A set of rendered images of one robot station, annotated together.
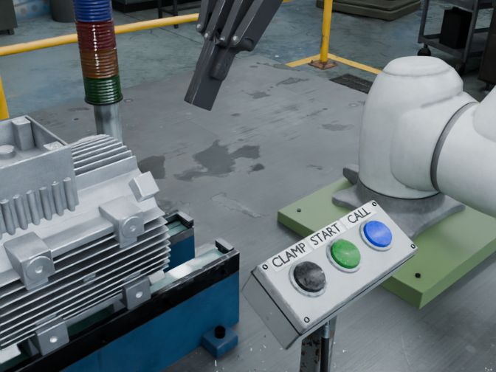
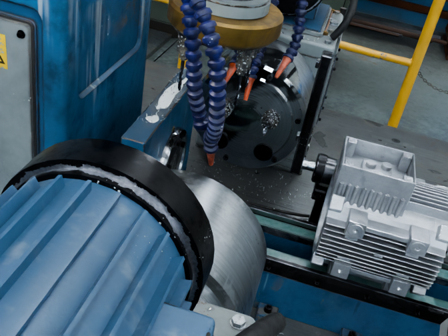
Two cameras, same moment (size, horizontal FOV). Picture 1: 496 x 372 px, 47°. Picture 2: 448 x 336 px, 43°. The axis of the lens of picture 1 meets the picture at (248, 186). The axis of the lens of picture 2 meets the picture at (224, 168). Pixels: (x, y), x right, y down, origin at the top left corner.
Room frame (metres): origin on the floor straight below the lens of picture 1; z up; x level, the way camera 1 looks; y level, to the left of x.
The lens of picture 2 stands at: (-0.23, -0.24, 1.61)
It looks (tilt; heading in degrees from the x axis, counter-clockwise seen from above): 33 degrees down; 51
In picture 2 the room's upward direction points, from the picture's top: 11 degrees clockwise
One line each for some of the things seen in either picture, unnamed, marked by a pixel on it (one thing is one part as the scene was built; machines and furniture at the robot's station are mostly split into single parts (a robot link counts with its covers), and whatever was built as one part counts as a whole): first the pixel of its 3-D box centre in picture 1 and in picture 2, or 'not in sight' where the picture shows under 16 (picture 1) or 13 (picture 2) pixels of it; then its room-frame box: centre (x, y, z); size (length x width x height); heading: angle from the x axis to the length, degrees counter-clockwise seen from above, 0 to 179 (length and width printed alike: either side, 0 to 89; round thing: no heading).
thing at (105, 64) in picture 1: (99, 59); not in sight; (0.90, 0.25, 1.10); 0.06 x 0.06 x 0.04
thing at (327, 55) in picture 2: not in sight; (311, 115); (0.50, 0.44, 1.12); 0.04 x 0.03 x 0.26; 133
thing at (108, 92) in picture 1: (102, 85); not in sight; (0.90, 0.25, 1.05); 0.06 x 0.06 x 0.04
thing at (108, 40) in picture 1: (95, 32); not in sight; (0.90, 0.25, 1.14); 0.06 x 0.06 x 0.04
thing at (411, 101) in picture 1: (413, 123); not in sight; (0.89, -0.28, 1.00); 0.18 x 0.16 x 0.22; 40
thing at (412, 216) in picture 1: (390, 187); not in sight; (0.91, -0.27, 0.86); 0.22 x 0.18 x 0.06; 39
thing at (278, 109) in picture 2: not in sight; (258, 96); (0.56, 0.66, 1.04); 0.41 x 0.25 x 0.25; 43
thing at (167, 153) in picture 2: not in sight; (172, 166); (0.25, 0.51, 1.02); 0.15 x 0.02 x 0.15; 43
